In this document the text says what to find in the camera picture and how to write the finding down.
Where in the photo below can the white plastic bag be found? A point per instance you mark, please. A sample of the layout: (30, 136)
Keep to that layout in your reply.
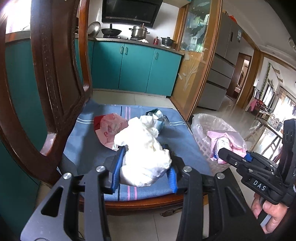
(143, 153)

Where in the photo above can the small red jar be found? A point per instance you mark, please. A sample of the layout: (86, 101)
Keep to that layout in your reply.
(156, 41)

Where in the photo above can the black wok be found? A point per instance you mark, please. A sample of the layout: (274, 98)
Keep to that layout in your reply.
(111, 32)

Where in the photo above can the pink hanging cloth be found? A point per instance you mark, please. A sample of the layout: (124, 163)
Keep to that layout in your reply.
(252, 104)

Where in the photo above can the steel cooking pot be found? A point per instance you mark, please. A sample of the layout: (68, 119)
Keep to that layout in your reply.
(138, 32)

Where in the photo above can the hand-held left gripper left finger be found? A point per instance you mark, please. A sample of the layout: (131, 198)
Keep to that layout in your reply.
(116, 172)

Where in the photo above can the black casserole pot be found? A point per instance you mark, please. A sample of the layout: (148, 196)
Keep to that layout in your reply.
(168, 42)

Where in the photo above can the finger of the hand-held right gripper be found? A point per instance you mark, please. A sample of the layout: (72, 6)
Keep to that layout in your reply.
(249, 157)
(231, 158)

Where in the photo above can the teal kitchen cabinet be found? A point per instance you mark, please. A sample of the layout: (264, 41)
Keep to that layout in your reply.
(136, 67)
(20, 92)

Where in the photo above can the wooden bench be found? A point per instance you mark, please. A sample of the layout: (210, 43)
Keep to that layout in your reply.
(266, 122)

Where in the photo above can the wooden framed glass door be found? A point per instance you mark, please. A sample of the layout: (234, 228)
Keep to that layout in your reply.
(196, 58)

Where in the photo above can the wooden door frame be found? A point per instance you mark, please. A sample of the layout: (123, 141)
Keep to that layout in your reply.
(240, 76)

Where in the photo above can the silver pot lid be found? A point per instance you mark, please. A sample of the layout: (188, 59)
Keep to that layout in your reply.
(94, 30)

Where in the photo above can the small white rag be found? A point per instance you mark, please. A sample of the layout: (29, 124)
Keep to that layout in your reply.
(143, 41)

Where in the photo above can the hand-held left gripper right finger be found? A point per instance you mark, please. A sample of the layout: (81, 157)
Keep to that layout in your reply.
(172, 180)

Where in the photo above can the person's right hand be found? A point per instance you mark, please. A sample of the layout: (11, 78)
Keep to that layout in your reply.
(277, 213)

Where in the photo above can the grey refrigerator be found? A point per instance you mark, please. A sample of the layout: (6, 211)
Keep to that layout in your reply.
(219, 69)

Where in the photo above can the printed foil packet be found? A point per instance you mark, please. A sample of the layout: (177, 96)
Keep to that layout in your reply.
(160, 117)

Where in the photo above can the dark wooden chair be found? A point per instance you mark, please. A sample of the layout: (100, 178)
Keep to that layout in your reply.
(55, 58)

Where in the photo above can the green wall garland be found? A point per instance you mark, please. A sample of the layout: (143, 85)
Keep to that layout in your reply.
(265, 78)

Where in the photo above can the white plastic basket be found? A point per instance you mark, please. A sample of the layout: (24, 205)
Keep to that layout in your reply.
(203, 148)

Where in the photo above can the blue striped seat cushion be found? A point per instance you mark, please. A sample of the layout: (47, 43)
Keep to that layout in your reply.
(87, 148)

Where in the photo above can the black range hood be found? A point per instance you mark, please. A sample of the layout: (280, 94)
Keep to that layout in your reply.
(131, 11)

